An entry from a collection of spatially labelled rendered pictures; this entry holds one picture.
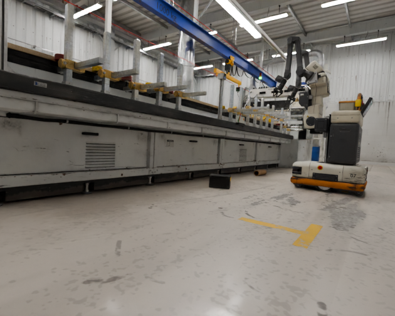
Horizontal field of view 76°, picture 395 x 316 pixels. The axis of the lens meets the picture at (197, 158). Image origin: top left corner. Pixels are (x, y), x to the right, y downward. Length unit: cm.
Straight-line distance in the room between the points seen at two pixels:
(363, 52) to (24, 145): 1197
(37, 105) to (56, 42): 842
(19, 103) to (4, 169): 42
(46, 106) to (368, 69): 1171
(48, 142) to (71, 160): 20
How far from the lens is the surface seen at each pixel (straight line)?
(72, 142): 196
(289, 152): 589
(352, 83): 1227
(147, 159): 238
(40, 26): 994
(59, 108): 167
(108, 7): 326
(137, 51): 204
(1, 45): 159
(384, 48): 1256
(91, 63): 157
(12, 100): 158
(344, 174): 280
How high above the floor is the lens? 40
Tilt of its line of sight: 3 degrees down
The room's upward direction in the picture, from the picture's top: 3 degrees clockwise
